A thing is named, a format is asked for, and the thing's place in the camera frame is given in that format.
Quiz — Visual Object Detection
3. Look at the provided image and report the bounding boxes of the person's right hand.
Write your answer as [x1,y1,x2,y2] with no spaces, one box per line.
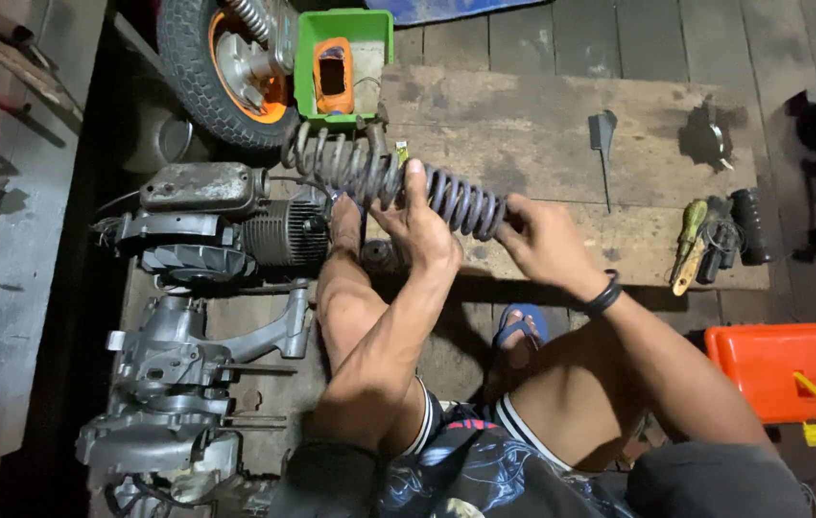
[495,193,609,300]

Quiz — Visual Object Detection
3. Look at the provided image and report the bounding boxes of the person's left hand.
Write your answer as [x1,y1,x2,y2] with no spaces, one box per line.
[367,158,464,280]

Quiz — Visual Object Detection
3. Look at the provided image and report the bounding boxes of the grey coil suspension spring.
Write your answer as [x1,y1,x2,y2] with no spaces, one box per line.
[280,118,510,243]

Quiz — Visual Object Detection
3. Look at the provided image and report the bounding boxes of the stained wooden board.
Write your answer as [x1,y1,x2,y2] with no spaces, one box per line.
[378,64,773,292]

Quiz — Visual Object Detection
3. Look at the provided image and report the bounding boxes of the blue sandal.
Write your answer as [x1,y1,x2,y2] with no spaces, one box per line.
[492,303,550,352]
[329,188,367,220]

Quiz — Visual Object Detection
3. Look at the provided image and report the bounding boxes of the grey flat metal tool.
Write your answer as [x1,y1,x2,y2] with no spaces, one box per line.
[588,109,619,214]

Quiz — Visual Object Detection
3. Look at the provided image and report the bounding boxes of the black wristband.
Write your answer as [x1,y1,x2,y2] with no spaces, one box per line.
[583,269,623,318]

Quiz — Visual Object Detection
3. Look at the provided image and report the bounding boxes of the black round rubber part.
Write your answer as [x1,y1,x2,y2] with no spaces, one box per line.
[360,238,403,276]

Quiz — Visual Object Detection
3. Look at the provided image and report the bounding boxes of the black round metal part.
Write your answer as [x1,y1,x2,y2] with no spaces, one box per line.
[680,99,737,172]

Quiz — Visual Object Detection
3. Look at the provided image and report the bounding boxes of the blue mat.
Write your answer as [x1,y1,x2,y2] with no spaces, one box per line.
[364,0,547,27]

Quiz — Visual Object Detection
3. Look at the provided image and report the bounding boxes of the orange plastic housing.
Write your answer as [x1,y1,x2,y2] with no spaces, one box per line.
[312,36,355,117]

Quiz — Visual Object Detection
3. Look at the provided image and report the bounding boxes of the green plastic bin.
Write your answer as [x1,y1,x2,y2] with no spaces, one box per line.
[293,8,395,131]

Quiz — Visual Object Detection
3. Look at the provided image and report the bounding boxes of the dark patterned shorts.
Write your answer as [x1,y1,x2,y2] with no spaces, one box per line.
[376,380,639,518]

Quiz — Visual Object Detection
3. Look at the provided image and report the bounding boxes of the orange plastic toolbox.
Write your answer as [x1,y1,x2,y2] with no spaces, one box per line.
[703,321,816,448]

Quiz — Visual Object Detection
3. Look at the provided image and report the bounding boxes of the finned scooter engine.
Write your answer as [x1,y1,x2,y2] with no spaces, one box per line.
[93,161,334,290]

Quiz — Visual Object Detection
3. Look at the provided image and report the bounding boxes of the chrome shock absorber spring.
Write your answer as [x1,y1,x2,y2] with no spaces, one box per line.
[224,0,273,43]

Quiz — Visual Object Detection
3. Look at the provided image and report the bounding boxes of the tyre with orange rim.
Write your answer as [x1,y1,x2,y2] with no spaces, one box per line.
[156,0,301,150]

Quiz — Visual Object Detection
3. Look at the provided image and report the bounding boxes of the grey round scooter cover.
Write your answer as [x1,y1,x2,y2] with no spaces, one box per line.
[122,108,194,175]

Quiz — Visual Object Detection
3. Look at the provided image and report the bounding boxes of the silver engine casing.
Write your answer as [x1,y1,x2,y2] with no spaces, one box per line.
[75,279,317,518]

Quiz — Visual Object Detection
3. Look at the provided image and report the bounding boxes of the green handled screwdriver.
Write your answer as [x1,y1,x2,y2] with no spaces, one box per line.
[670,199,710,283]

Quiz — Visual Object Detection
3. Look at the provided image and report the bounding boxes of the wooden handled tool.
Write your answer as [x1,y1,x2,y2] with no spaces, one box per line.
[672,236,709,298]

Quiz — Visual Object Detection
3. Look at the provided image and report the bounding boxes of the black switch part with wires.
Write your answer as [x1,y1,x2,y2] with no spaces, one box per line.
[695,197,741,286]

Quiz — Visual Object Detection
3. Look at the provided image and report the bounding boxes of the black rubber handlebar grip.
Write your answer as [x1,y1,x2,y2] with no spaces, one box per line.
[729,188,773,267]

